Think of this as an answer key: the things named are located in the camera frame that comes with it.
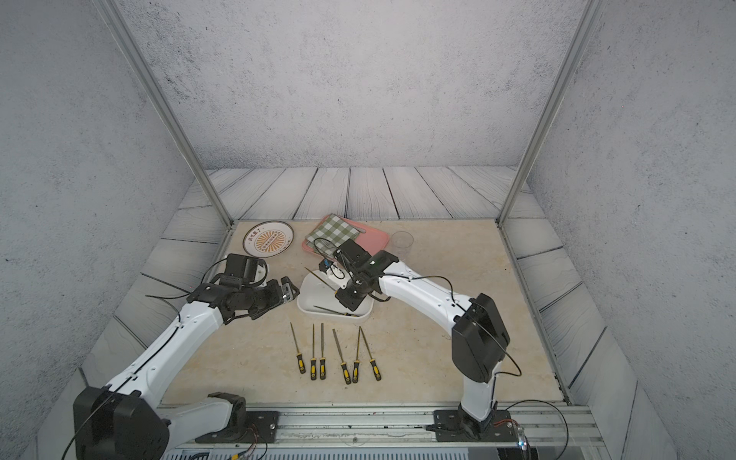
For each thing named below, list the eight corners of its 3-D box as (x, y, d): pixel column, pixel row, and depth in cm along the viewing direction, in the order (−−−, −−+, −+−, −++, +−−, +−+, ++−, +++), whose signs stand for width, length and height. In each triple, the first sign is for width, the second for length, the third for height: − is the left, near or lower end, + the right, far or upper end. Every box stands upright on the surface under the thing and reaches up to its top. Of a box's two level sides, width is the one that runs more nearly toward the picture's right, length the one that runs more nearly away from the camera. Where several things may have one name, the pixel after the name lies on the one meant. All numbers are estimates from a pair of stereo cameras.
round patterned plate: (239, 257, 112) (237, 254, 111) (252, 224, 124) (250, 220, 122) (288, 257, 112) (287, 253, 111) (297, 224, 124) (296, 220, 122)
